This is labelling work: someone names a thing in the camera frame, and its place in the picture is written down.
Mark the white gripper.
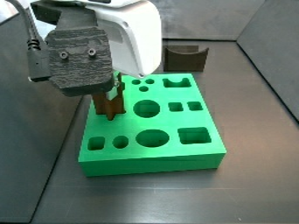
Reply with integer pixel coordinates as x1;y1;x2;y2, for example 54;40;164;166
53;0;161;101

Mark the brown star prism object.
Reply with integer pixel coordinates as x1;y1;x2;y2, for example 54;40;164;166
92;85;125;121

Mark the dark curved cradle fixture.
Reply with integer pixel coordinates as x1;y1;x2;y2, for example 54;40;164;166
163;45;209;72

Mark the green foam shape board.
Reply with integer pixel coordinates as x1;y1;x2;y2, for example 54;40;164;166
78;73;227;177

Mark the black camera cable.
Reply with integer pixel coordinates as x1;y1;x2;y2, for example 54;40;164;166
4;0;52;83

